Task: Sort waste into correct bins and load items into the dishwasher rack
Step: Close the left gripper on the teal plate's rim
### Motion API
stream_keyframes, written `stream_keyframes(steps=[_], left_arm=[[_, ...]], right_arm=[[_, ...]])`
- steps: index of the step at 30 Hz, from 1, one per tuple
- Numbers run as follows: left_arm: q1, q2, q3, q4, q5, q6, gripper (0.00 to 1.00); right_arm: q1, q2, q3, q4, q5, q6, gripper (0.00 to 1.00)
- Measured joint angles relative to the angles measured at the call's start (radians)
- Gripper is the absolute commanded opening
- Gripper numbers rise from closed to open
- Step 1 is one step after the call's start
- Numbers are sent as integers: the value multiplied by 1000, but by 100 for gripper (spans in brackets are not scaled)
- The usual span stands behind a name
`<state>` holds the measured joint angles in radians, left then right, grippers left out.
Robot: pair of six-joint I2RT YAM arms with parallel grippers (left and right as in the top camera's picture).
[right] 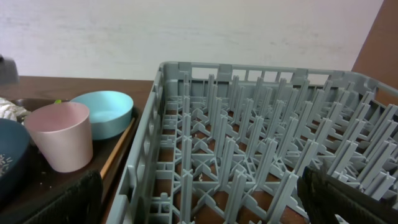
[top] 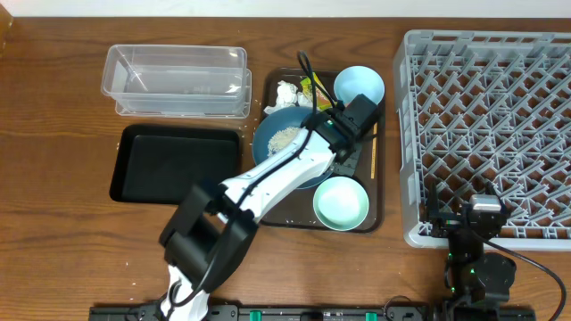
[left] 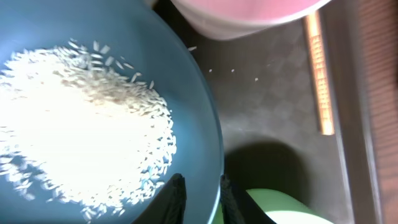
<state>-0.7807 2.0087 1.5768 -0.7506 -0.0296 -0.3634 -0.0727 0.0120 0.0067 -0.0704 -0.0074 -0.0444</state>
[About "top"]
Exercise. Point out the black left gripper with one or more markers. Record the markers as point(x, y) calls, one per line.
point(350, 153)

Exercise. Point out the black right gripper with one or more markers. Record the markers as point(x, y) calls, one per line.
point(448, 219)

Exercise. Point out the pile of rice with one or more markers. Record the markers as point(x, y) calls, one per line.
point(281, 139)

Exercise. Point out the dark blue plate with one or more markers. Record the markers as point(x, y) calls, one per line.
point(276, 129)

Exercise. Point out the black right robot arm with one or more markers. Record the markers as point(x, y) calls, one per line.
point(479, 281)

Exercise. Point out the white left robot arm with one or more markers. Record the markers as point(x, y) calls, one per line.
point(211, 231)

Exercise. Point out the grey dishwasher rack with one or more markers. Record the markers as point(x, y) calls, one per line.
point(486, 107)

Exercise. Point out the yellow green snack wrapper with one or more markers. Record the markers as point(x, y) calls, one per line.
point(323, 101)

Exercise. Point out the crumpled white napkin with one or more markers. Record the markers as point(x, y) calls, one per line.
point(303, 100)

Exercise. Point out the wooden chopstick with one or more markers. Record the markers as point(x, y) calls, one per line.
point(373, 168)

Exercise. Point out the light blue bowl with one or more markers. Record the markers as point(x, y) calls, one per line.
point(359, 80)

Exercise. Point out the crumpled white tissue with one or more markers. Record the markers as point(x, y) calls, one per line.
point(286, 97)

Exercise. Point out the brown serving tray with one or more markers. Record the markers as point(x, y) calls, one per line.
point(296, 210)

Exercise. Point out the mint green bowl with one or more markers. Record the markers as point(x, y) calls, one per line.
point(341, 203)

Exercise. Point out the black rectangular tray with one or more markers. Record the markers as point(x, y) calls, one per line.
point(160, 163)

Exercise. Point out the clear plastic bin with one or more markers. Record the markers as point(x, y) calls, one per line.
point(178, 81)

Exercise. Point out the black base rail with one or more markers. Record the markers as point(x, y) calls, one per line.
point(399, 311)

